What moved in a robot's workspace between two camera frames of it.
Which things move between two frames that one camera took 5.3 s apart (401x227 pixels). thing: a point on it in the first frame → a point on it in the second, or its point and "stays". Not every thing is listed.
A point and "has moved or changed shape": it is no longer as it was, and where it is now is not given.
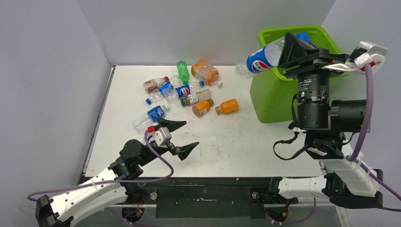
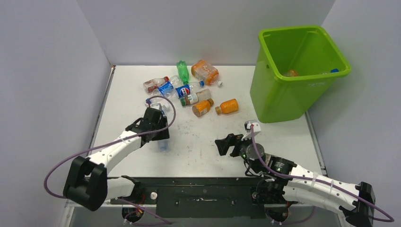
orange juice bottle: [227, 107] stays
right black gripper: [294, 50] → [223, 144]
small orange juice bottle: [202, 107] stays
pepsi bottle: [261, 58] has moved or changed shape
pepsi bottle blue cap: [185, 90] stays
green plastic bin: [272, 91] stays
